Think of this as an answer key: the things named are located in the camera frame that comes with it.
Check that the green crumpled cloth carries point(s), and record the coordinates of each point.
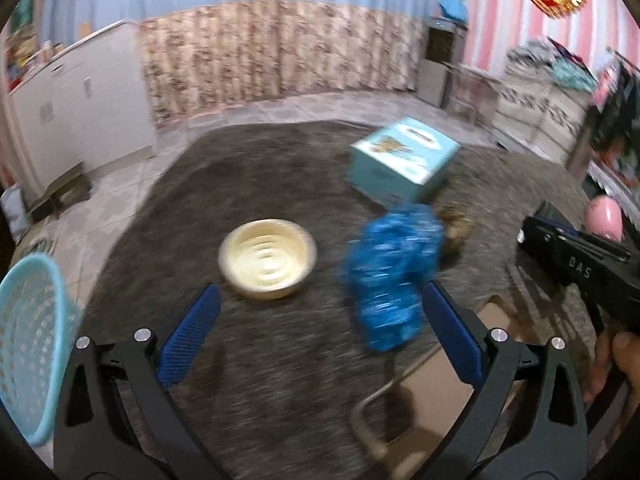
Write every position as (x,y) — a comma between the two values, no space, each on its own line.
(37,247)

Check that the pink piggy bank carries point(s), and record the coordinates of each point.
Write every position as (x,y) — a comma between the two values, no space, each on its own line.
(605,220)

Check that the metal clothes rack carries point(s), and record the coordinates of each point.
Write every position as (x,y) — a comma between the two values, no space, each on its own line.
(622,57)

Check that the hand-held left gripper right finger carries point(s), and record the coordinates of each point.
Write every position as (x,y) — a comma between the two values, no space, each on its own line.
(455,330)

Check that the white cabinet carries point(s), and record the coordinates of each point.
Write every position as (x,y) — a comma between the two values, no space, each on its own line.
(75,95)

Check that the pile of small household items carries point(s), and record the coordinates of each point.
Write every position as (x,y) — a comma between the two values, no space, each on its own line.
(27,55)

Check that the blue plastic bag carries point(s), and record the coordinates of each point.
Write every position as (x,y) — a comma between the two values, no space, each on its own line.
(392,275)

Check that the patterned cloth covered appliance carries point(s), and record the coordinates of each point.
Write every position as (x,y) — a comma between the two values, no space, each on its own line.
(540,110)

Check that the brown rectangular tray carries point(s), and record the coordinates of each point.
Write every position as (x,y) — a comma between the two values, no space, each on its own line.
(435,385)

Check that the teal cardboard box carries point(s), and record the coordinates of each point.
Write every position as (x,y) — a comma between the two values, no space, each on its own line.
(395,160)

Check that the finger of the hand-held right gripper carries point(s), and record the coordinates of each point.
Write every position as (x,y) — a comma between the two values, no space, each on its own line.
(555,215)

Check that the pile of clothes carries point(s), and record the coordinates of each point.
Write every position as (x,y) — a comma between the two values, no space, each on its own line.
(555,65)

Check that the low stand with lace cloth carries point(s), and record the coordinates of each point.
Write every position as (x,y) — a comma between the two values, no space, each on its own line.
(617,180)

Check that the person's right hand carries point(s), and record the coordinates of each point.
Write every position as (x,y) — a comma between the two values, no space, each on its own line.
(612,360)

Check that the blue cloth cover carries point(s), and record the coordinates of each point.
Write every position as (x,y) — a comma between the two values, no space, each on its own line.
(454,7)

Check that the wall poster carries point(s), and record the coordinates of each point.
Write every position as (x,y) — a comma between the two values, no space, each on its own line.
(24,12)

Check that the grey water dispenser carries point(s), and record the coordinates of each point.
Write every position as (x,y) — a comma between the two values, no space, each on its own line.
(442,65)

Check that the small white stool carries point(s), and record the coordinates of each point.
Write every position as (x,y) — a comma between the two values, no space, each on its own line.
(475,85)

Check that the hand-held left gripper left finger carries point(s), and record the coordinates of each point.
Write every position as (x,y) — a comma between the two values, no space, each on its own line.
(192,332)

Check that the row of hanging clothes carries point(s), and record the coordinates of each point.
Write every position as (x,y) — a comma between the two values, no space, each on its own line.
(612,120)

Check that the small wooden stool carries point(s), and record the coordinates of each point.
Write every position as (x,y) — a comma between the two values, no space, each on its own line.
(62,187)

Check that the crumpled brown paper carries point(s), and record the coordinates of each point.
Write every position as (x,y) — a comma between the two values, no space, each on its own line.
(457,230)

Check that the light blue plastic basket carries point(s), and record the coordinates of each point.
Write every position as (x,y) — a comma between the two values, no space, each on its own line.
(35,340)

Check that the cream round bowl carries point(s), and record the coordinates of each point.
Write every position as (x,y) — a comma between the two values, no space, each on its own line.
(267,260)

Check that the blue floral curtain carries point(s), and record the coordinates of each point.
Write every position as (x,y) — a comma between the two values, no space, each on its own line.
(250,50)

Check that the white plastic bag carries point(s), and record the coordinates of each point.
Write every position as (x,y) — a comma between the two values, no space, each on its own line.
(14,215)

